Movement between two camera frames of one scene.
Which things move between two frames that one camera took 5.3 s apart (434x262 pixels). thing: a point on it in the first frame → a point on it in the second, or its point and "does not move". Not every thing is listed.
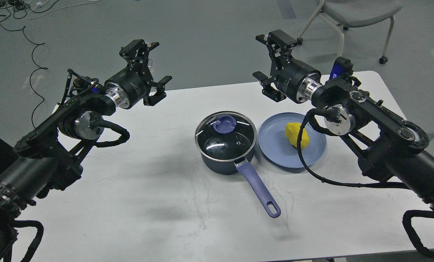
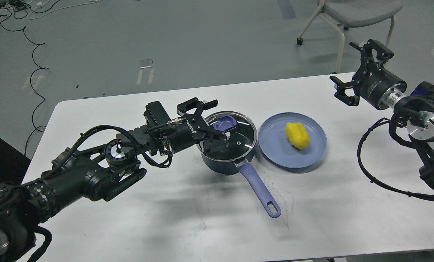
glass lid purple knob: [225, 124] does not move
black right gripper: [299, 81] → [371, 80]
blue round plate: [273, 144] does not move
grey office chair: [347, 14] does not move
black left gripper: [128, 86] → [185, 132]
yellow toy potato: [292, 130] does not move
